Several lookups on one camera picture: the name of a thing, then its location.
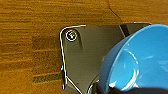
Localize blue bowl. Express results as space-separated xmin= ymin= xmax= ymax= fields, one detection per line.
xmin=99 ymin=23 xmax=168 ymax=94

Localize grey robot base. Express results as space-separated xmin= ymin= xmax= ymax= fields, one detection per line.
xmin=59 ymin=22 xmax=153 ymax=94

